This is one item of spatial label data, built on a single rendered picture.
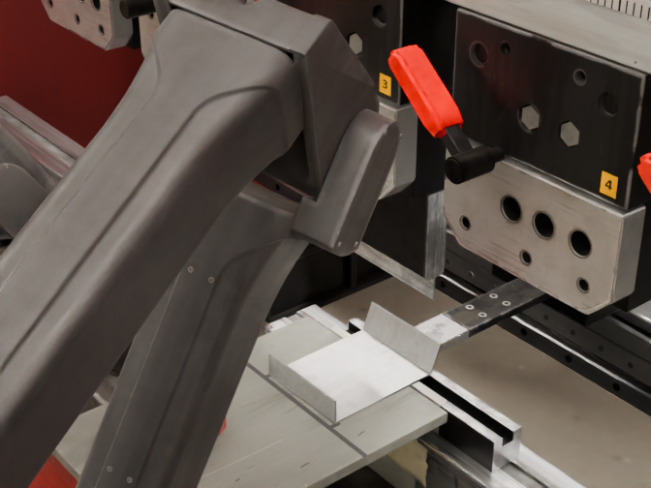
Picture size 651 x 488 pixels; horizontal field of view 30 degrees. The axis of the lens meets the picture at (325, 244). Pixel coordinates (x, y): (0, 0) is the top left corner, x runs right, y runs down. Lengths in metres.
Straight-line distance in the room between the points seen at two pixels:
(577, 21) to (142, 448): 0.34
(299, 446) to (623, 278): 0.30
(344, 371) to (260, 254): 0.45
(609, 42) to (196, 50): 0.29
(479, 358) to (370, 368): 1.79
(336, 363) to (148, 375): 0.44
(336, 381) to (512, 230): 0.26
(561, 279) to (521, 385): 1.94
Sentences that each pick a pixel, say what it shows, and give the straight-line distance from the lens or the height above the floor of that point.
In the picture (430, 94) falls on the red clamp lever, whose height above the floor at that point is 1.29.
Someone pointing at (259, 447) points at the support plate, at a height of 1.00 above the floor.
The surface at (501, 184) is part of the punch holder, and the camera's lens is 0.79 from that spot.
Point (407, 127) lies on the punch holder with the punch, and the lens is 0.86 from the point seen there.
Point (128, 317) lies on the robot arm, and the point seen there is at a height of 1.33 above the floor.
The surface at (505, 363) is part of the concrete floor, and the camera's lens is 2.78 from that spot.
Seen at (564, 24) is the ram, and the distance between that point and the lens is 0.73.
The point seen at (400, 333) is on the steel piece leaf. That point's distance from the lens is 1.03.
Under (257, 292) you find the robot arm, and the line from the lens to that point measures 0.59.
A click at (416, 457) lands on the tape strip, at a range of 1.00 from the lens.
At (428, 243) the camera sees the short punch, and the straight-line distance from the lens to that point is 0.93.
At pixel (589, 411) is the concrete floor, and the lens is 2.67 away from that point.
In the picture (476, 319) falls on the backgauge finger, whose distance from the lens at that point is 1.07.
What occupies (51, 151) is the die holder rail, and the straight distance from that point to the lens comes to 1.50.
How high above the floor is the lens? 1.59
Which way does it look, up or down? 30 degrees down
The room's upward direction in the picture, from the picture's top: straight up
